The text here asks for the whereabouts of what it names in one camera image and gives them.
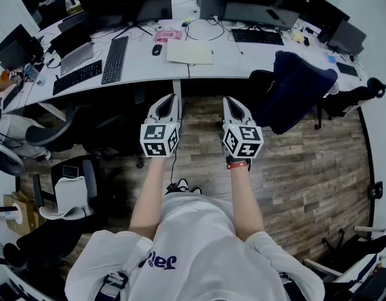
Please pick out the black keyboard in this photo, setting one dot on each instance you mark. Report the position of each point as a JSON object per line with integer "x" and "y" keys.
{"x": 257, "y": 37}
{"x": 77, "y": 77}

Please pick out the navy covered office chair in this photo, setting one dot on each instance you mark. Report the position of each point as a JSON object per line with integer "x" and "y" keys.
{"x": 293, "y": 92}

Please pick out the long grey keyboard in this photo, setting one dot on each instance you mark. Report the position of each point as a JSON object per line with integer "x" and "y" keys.
{"x": 115, "y": 60}

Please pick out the grey laptop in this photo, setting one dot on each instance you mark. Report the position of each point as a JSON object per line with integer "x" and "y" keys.
{"x": 74, "y": 53}

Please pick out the orange object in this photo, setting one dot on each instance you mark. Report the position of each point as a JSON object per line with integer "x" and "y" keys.
{"x": 5, "y": 75}

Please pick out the person's white shirt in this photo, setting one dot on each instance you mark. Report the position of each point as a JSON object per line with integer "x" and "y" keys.
{"x": 196, "y": 249}

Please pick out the wide black monitor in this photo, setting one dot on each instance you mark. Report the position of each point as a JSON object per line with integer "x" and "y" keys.
{"x": 262, "y": 14}

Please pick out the cream paper notebook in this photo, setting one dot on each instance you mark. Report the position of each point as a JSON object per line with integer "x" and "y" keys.
{"x": 190, "y": 52}

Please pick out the pale yellow object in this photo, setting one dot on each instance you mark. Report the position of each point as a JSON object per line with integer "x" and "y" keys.
{"x": 298, "y": 36}

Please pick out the small blue box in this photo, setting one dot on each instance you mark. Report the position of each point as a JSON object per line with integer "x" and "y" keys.
{"x": 331, "y": 59}

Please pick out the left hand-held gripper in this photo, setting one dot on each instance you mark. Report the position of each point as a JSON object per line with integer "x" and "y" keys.
{"x": 155, "y": 140}

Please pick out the brown cardboard box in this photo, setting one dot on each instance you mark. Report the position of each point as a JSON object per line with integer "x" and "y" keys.
{"x": 25, "y": 212}

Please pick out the pink packet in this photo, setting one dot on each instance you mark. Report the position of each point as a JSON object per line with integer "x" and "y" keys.
{"x": 168, "y": 35}

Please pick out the person's left forearm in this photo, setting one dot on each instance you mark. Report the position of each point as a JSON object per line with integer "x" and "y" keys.
{"x": 147, "y": 199}

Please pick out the red wristband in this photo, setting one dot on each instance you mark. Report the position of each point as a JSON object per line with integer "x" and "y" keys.
{"x": 238, "y": 165}

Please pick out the person's black white shoe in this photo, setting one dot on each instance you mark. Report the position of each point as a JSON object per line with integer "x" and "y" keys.
{"x": 196, "y": 190}
{"x": 179, "y": 187}

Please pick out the person's right forearm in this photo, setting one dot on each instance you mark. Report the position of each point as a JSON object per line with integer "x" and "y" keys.
{"x": 246, "y": 199}

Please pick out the dark laptop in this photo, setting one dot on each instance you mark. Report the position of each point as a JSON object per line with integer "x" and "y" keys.
{"x": 70, "y": 22}

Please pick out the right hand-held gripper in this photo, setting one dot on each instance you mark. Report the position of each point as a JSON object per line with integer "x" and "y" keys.
{"x": 243, "y": 140}

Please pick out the black wall box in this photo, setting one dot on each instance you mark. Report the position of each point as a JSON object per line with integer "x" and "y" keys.
{"x": 377, "y": 190}

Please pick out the dark tablet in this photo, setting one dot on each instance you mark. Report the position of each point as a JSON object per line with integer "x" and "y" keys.
{"x": 347, "y": 69}

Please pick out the chair with white cushion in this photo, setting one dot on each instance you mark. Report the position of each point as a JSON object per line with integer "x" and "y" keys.
{"x": 70, "y": 193}

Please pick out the black computer mouse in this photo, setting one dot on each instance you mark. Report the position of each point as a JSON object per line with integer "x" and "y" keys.
{"x": 157, "y": 49}

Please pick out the grey backed monitor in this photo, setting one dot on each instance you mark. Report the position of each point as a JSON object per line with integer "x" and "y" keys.
{"x": 213, "y": 6}

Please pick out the clear water bottle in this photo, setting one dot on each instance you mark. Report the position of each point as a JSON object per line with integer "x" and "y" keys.
{"x": 31, "y": 72}

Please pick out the large curved black monitor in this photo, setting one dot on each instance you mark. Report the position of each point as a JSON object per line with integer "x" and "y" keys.
{"x": 127, "y": 2}

